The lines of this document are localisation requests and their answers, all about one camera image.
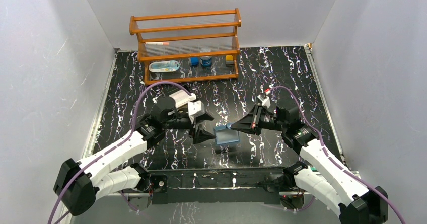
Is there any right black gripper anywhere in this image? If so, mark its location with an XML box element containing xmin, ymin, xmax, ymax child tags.
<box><xmin>231</xmin><ymin>103</ymin><xmax>287</xmax><ymax>135</ymax></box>

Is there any blue card holder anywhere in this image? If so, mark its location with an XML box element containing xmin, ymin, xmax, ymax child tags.
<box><xmin>214</xmin><ymin>123</ymin><xmax>240</xmax><ymax>145</ymax></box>

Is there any black card tray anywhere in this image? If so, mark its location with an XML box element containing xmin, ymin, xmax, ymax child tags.
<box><xmin>165</xmin><ymin>84</ymin><xmax>193</xmax><ymax>110</ymax></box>

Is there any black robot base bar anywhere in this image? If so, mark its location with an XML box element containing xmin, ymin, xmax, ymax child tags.
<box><xmin>151</xmin><ymin>167</ymin><xmax>306</xmax><ymax>209</ymax></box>

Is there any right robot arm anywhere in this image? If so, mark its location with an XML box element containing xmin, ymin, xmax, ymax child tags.
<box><xmin>231</xmin><ymin>104</ymin><xmax>388</xmax><ymax>223</ymax></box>

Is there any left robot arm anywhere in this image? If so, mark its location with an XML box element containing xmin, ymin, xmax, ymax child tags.
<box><xmin>53</xmin><ymin>97</ymin><xmax>215</xmax><ymax>216</ymax></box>

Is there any white card stack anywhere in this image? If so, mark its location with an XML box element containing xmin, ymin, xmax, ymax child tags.
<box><xmin>169</xmin><ymin>90</ymin><xmax>196</xmax><ymax>109</ymax></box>

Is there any blue lidded jar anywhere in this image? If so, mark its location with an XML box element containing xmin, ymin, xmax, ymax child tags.
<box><xmin>199</xmin><ymin>47</ymin><xmax>212</xmax><ymax>67</ymax></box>

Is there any small blue box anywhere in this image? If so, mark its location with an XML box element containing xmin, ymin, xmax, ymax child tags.
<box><xmin>188</xmin><ymin>57</ymin><xmax>199</xmax><ymax>66</ymax></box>

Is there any yellow and grey sponge block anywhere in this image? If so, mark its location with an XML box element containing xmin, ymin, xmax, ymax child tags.
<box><xmin>225</xmin><ymin>55</ymin><xmax>234</xmax><ymax>65</ymax></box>

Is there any toothbrush blister pack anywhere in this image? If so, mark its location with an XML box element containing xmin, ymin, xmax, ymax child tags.
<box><xmin>149</xmin><ymin>60</ymin><xmax>181</xmax><ymax>73</ymax></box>

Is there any white and orange tube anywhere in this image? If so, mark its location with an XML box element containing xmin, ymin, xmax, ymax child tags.
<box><xmin>144</xmin><ymin>42</ymin><xmax>170</xmax><ymax>46</ymax></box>

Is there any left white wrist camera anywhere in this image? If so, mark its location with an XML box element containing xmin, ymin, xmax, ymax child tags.
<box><xmin>187</xmin><ymin>100</ymin><xmax>205</xmax><ymax>123</ymax></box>

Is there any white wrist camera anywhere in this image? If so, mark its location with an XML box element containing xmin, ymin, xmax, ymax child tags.
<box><xmin>187</xmin><ymin>100</ymin><xmax>205</xmax><ymax>123</ymax></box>
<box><xmin>256</xmin><ymin>89</ymin><xmax>271</xmax><ymax>109</ymax></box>

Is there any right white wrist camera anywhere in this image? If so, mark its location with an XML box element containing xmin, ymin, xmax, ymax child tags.
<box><xmin>256</xmin><ymin>89</ymin><xmax>271</xmax><ymax>109</ymax></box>

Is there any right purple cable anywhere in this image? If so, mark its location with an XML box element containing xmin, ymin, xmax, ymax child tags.
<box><xmin>268</xmin><ymin>85</ymin><xmax>406</xmax><ymax>224</ymax></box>

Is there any purple cable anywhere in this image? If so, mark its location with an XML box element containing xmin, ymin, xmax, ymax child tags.
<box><xmin>268</xmin><ymin>85</ymin><xmax>406</xmax><ymax>224</ymax></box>
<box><xmin>47</xmin><ymin>81</ymin><xmax>192</xmax><ymax>224</ymax></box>

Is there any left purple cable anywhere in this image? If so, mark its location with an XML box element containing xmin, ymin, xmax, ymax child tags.
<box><xmin>47</xmin><ymin>81</ymin><xmax>192</xmax><ymax>224</ymax></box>

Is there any orange wooden wire shelf rack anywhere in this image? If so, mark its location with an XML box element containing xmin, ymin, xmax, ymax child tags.
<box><xmin>128</xmin><ymin>8</ymin><xmax>242</xmax><ymax>85</ymax></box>

